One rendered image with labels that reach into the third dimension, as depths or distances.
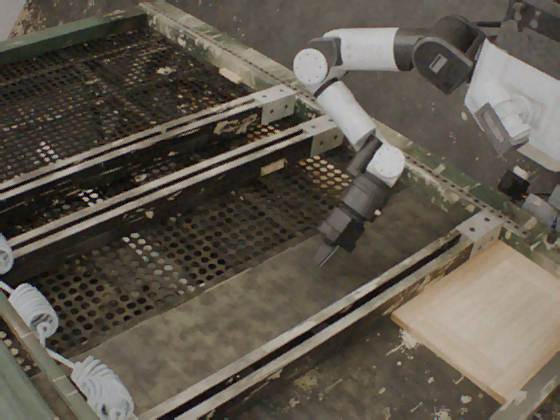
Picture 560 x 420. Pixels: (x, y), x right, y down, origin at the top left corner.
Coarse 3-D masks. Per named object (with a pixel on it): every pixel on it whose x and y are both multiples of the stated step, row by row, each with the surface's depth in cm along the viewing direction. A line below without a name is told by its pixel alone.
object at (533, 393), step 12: (552, 360) 136; (540, 372) 133; (552, 372) 133; (528, 384) 130; (540, 384) 131; (552, 384) 131; (516, 396) 128; (528, 396) 128; (540, 396) 128; (504, 408) 125; (516, 408) 125; (528, 408) 126
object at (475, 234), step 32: (480, 224) 165; (416, 256) 153; (448, 256) 154; (384, 288) 145; (416, 288) 149; (320, 320) 135; (352, 320) 136; (384, 320) 146; (256, 352) 127; (288, 352) 128; (320, 352) 133; (96, 384) 97; (224, 384) 122; (256, 384) 122; (288, 384) 130; (160, 416) 114; (192, 416) 114; (224, 416) 120
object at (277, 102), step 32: (256, 96) 202; (288, 96) 205; (160, 128) 184; (192, 128) 185; (224, 128) 194; (64, 160) 168; (96, 160) 169; (128, 160) 175; (160, 160) 183; (0, 192) 157; (32, 192) 159; (64, 192) 166; (0, 224) 157
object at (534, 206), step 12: (516, 168) 185; (504, 180) 181; (516, 180) 183; (504, 192) 185; (516, 192) 183; (528, 192) 192; (516, 204) 185; (528, 204) 182; (540, 204) 180; (552, 204) 176; (540, 216) 179; (552, 216) 178; (552, 228) 170
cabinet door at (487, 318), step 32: (480, 256) 164; (512, 256) 165; (448, 288) 154; (480, 288) 155; (512, 288) 156; (544, 288) 157; (416, 320) 145; (448, 320) 146; (480, 320) 147; (512, 320) 148; (544, 320) 149; (448, 352) 139; (480, 352) 140; (512, 352) 140; (544, 352) 141; (480, 384) 134; (512, 384) 133
